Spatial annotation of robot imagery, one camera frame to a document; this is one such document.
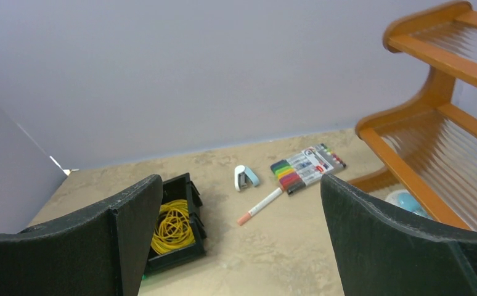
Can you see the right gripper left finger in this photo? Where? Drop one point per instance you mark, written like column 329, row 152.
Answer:
column 100, row 249

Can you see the black plastic bin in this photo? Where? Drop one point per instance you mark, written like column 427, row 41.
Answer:
column 179, row 233

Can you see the blue white plastic packet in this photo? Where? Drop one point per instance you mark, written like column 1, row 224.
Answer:
column 405, row 200

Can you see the wooden rack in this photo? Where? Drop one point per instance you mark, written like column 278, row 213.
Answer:
column 428, row 144

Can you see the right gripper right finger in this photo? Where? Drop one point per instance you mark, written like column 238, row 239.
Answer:
column 381, row 249

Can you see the marker pen pack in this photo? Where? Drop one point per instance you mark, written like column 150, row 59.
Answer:
column 306, row 168

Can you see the loose white marker pen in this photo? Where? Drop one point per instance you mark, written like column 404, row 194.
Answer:
column 259, row 206

